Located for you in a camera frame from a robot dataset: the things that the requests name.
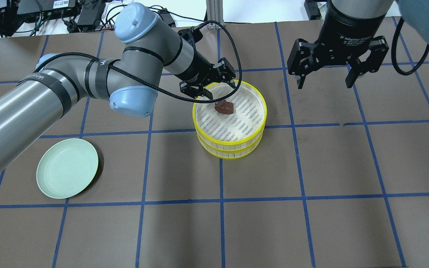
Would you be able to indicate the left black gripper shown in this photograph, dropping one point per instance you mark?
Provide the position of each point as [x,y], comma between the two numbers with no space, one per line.
[198,68]

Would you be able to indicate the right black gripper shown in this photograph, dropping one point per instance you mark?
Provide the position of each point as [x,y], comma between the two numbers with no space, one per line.
[343,31]

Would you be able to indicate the brown bun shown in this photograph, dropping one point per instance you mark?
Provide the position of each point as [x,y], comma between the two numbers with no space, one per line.
[224,107]

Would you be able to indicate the yellow bamboo steamer layer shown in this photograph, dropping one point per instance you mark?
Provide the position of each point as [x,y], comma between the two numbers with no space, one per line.
[236,150]
[245,124]

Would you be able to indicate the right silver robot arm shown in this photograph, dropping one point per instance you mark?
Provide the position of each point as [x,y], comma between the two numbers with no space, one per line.
[416,14]

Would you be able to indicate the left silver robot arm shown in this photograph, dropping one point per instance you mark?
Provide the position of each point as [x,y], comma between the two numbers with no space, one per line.
[156,59]

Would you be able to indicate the black power adapter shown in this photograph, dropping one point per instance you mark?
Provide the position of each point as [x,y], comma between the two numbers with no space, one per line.
[312,9]

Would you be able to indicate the black power brick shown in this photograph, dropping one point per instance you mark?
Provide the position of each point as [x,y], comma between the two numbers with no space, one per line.
[166,17]

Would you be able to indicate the light green plate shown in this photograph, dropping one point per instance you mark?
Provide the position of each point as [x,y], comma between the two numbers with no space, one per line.
[67,168]

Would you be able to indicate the black electronics boxes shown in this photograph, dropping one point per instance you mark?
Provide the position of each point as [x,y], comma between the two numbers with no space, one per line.
[29,16]

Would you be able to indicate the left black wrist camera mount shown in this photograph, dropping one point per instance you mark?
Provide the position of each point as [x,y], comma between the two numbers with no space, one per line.
[192,35]

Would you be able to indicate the aluminium frame post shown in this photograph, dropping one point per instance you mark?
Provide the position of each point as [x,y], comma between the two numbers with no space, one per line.
[214,11]

